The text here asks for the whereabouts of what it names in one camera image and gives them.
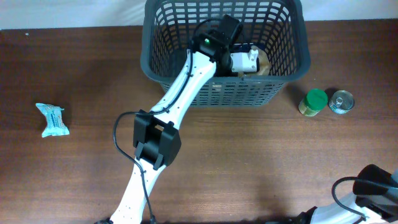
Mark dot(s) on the silver tin can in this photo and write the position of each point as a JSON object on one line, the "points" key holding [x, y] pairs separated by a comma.
{"points": [[341, 102]]}

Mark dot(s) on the blue pasta box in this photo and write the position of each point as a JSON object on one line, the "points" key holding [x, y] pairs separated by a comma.
{"points": [[246, 47]]}

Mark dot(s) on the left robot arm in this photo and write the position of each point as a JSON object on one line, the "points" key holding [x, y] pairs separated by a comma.
{"points": [[156, 136]]}

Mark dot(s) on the tan paper pouch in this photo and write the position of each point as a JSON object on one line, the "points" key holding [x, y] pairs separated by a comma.
{"points": [[264, 68]]}

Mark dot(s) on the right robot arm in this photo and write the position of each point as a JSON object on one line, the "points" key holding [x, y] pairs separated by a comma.
{"points": [[373, 200]]}

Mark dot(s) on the grey plastic shopping basket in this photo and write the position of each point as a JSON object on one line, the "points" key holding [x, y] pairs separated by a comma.
{"points": [[279, 25]]}

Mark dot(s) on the teal wipes packet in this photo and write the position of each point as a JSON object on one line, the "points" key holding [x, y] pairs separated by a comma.
{"points": [[53, 116]]}

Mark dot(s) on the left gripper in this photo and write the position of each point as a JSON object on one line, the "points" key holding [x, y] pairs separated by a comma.
{"points": [[230, 74]]}

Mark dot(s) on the green lid jar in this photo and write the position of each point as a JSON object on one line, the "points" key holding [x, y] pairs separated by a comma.
{"points": [[313, 102]]}

